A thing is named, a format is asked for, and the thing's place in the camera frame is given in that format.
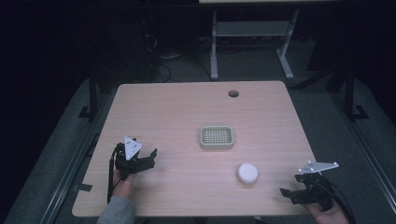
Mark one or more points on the white mesh basket tray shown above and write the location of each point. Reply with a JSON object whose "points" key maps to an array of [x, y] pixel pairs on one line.
{"points": [[216, 137]]}

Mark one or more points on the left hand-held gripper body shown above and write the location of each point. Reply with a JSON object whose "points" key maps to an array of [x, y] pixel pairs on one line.
{"points": [[130, 155]]}

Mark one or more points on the person's left hand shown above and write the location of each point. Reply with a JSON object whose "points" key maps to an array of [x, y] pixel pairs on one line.
{"points": [[124, 185]]}

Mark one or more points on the person's right hand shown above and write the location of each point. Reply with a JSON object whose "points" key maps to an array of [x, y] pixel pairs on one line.
{"points": [[330, 215]]}

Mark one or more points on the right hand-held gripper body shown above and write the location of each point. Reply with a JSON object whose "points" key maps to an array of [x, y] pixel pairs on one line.
{"points": [[316, 186]]}

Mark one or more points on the black tape strip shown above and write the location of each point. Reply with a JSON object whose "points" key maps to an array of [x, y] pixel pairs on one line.
{"points": [[82, 187]]}

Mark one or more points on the white metal desk frame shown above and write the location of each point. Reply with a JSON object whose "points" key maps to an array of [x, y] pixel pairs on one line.
{"points": [[249, 37]]}

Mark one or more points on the white round soap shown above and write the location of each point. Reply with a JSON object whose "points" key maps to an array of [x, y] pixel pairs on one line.
{"points": [[247, 173]]}

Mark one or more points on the black metal stand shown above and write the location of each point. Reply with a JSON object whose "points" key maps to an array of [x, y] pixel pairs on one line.
{"points": [[92, 93], [351, 93]]}

